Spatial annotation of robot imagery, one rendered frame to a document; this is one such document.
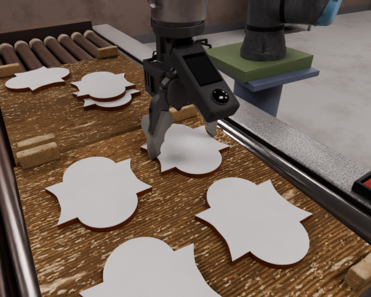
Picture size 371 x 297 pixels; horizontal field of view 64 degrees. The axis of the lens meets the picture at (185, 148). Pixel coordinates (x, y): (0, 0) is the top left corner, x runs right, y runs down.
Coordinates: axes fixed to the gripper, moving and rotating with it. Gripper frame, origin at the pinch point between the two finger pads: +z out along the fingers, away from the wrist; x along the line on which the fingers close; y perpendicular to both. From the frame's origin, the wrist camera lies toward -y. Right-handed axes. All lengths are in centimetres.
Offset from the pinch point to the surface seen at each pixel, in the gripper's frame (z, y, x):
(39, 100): 0.7, 32.8, 18.1
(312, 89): 92, 128, -222
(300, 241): -0.5, -23.3, -1.7
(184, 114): -1.0, 8.7, -5.1
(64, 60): 3, 63, 6
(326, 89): 92, 121, -234
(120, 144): 0.6, 7.7, 8.8
